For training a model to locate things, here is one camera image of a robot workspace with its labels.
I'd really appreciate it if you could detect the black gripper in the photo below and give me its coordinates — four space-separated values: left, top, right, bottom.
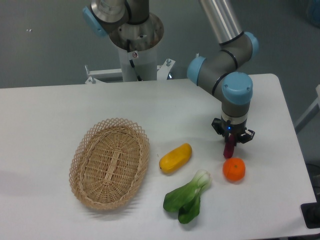
211 118 255 145

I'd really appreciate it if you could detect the purple sweet potato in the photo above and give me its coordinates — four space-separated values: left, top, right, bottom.
223 134 236 159

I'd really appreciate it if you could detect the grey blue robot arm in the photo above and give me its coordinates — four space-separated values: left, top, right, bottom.
82 0 259 146

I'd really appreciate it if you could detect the orange mandarin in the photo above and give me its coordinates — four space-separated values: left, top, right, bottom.
222 157 246 182

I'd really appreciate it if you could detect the yellow mango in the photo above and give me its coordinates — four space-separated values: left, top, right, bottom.
159 143 193 174

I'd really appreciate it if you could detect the green bok choy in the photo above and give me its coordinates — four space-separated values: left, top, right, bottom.
162 169 212 224

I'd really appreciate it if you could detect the black device at table edge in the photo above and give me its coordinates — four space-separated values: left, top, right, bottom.
300 202 320 229

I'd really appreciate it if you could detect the woven wicker basket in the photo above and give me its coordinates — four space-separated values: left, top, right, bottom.
69 118 150 211

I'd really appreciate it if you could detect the white frame at right edge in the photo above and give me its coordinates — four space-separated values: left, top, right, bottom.
294 85 320 134

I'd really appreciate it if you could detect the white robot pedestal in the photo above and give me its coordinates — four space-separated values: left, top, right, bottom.
108 12 165 82

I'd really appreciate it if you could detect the white metal base frame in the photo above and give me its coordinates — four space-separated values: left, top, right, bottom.
84 58 175 84

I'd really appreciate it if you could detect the black cable on pedestal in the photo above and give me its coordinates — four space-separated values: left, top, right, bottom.
126 39 143 82

